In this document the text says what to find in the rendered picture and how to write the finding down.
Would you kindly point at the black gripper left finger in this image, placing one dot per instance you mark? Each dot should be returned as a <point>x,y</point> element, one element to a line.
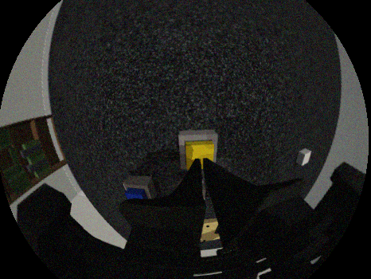
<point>183,209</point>

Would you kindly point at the yellow button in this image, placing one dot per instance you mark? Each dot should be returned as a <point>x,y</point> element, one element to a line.
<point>197,144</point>

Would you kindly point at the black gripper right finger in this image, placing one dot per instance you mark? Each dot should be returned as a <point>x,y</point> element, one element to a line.
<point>237,202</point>

